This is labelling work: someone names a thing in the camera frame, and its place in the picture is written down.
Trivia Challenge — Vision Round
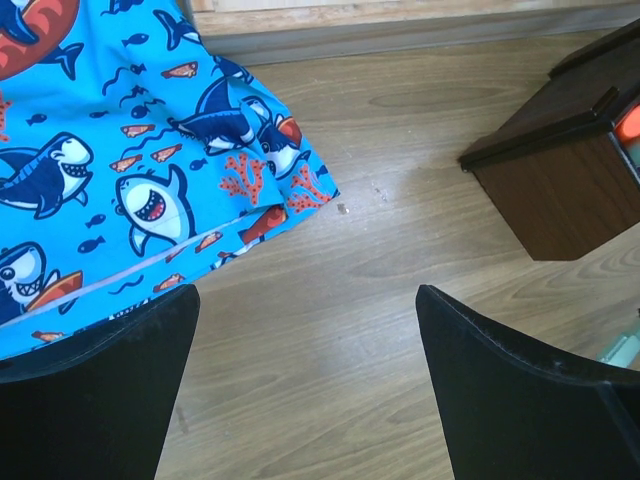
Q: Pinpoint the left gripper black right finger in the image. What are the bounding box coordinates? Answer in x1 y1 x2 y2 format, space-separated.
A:
416 285 639 479

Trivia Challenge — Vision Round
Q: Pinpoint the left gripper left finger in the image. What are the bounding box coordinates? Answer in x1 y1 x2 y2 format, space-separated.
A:
1 285 200 479

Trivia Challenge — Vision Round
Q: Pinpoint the orange black highlighter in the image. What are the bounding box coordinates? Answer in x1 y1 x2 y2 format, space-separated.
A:
614 104 640 146

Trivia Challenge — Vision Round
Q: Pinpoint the mint green highlighter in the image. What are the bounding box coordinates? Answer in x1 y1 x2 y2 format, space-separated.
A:
625 140 640 173

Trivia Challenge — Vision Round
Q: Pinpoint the blue shark print cloth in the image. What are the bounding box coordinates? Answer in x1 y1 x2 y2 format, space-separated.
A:
1 1 339 359

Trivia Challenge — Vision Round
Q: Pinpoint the brown wooden desk organizer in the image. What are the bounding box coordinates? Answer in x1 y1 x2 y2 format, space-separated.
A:
458 21 639 261

